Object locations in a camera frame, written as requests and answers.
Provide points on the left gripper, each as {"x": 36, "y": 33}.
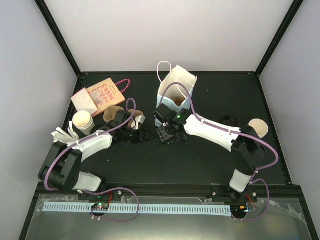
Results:
{"x": 143, "y": 135}

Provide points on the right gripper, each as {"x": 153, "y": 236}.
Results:
{"x": 163, "y": 135}

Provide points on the brown pulp cup carrier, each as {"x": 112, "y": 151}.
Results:
{"x": 179, "y": 100}

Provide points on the light blue paper bag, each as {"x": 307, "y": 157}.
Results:
{"x": 177, "y": 83}

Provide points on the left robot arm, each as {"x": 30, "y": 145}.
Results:
{"x": 61, "y": 170}

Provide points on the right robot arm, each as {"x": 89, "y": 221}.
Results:
{"x": 179, "y": 125}

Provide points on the black coffee lid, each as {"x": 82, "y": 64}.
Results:
{"x": 229, "y": 121}

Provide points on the white pink-edged napkin pack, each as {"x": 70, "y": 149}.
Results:
{"x": 82, "y": 101}

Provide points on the brown Cakes paper bag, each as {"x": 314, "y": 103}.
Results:
{"x": 107, "y": 93}

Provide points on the left paper cup stack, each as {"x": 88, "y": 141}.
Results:
{"x": 83, "y": 121}

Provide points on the paper cup stack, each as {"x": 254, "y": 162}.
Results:
{"x": 83, "y": 121}
{"x": 260, "y": 127}

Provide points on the right paper cup stack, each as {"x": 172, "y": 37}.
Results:
{"x": 260, "y": 127}

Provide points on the light blue slotted cable duct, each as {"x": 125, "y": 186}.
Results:
{"x": 121, "y": 208}

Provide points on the black right frame post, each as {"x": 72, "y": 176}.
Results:
{"x": 286, "y": 22}

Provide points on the black frame post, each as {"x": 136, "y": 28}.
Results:
{"x": 286, "y": 22}
{"x": 46, "y": 13}

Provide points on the black left frame post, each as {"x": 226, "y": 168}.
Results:
{"x": 46, "y": 13}

